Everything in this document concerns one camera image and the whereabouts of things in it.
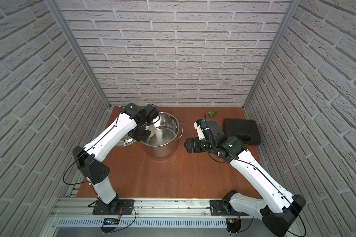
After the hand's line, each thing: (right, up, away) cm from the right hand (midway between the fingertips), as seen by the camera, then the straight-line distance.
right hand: (193, 143), depth 71 cm
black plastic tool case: (+40, +4, +31) cm, 51 cm away
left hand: (-30, +3, +7) cm, 31 cm away
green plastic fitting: (+18, +17, +43) cm, 50 cm away
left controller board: (-42, -40, +2) cm, 58 cm away
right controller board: (+20, -40, 0) cm, 45 cm away
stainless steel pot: (-16, +4, +30) cm, 34 cm away
